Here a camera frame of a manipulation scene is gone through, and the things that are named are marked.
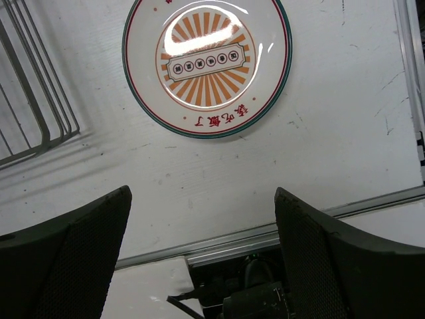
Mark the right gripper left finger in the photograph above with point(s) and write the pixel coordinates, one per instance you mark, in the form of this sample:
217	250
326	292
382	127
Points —
63	267

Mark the wire dish rack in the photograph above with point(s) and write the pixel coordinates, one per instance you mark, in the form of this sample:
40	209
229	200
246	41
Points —
36	114

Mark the white plate red pattern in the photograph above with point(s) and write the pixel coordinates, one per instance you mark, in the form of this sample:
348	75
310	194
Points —
207	69

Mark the right aluminium rail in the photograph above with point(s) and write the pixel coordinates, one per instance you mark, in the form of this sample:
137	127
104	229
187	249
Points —
413	59

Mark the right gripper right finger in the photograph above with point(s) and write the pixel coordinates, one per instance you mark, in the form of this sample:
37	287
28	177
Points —
335	270

